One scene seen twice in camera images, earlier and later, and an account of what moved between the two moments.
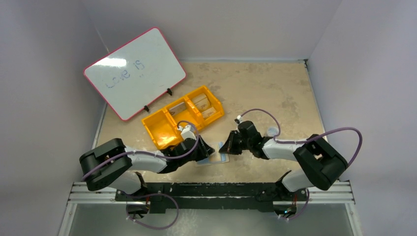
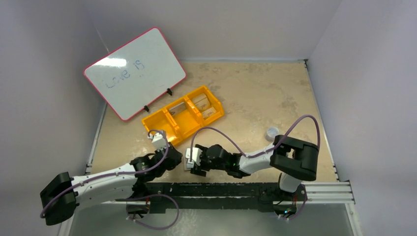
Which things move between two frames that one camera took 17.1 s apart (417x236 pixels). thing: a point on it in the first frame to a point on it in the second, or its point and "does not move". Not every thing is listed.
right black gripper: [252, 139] to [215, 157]
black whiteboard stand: [168, 90] does not move
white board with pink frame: [135, 74] does not move
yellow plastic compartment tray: [164, 126] does not move
